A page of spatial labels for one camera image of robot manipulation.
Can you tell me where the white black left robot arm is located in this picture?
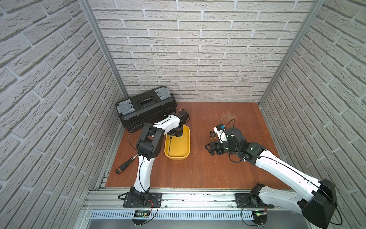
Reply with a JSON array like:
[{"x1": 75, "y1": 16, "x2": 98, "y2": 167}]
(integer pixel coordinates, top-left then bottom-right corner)
[{"x1": 130, "y1": 110, "x2": 189, "y2": 202}]

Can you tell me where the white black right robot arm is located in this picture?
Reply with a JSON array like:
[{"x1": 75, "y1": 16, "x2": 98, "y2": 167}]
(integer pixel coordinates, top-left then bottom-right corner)
[{"x1": 205, "y1": 124, "x2": 337, "y2": 229}]

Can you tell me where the yellow plastic storage tray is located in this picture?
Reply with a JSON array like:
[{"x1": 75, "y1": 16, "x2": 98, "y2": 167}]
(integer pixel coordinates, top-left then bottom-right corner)
[{"x1": 164, "y1": 125, "x2": 191, "y2": 160}]

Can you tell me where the black plastic toolbox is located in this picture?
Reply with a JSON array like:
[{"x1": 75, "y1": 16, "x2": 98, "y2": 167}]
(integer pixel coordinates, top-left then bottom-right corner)
[{"x1": 116, "y1": 86, "x2": 177, "y2": 132}]

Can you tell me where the right controller circuit board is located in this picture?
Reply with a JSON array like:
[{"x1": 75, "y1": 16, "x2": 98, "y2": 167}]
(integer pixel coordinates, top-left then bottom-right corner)
[{"x1": 252, "y1": 211, "x2": 267, "y2": 226}]

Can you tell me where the controller circuit board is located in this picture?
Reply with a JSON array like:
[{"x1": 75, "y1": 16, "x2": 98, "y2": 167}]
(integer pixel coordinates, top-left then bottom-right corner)
[
  {"x1": 252, "y1": 211, "x2": 267, "y2": 226},
  {"x1": 132, "y1": 210, "x2": 151, "y2": 226}
]

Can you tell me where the left controller circuit board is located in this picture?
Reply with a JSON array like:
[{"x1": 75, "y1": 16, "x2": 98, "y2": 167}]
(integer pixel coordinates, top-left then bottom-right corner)
[{"x1": 132, "y1": 210, "x2": 151, "y2": 226}]

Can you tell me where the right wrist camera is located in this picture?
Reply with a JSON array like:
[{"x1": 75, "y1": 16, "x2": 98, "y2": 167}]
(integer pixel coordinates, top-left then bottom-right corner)
[{"x1": 213, "y1": 124, "x2": 227, "y2": 143}]

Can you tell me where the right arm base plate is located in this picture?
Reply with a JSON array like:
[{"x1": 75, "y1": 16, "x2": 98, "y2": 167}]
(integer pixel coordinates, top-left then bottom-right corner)
[{"x1": 234, "y1": 192, "x2": 275, "y2": 209}]

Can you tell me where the aluminium front rail frame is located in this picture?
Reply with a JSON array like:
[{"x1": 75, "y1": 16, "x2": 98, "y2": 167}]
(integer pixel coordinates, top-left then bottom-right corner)
[{"x1": 74, "y1": 176, "x2": 313, "y2": 229}]

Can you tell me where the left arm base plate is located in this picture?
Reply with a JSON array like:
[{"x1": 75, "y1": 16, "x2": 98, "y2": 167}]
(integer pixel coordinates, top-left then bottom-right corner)
[{"x1": 123, "y1": 190, "x2": 162, "y2": 208}]

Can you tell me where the black orange screwdriver handle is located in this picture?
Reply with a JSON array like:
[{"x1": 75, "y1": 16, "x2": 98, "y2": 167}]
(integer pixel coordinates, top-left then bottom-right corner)
[{"x1": 115, "y1": 154, "x2": 138, "y2": 174}]

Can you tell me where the aluminium left corner post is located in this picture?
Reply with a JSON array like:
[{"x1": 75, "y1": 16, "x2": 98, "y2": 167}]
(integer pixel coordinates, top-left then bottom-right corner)
[{"x1": 79, "y1": 0, "x2": 129, "y2": 99}]

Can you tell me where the aluminium corner post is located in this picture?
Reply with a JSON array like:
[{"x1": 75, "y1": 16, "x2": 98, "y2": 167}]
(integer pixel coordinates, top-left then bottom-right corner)
[
  {"x1": 79, "y1": 0, "x2": 129, "y2": 99},
  {"x1": 258, "y1": 0, "x2": 326, "y2": 108}
]

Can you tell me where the aluminium right corner post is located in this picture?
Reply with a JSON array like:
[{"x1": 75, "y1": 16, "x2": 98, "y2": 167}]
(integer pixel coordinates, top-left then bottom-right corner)
[{"x1": 258, "y1": 0, "x2": 326, "y2": 108}]

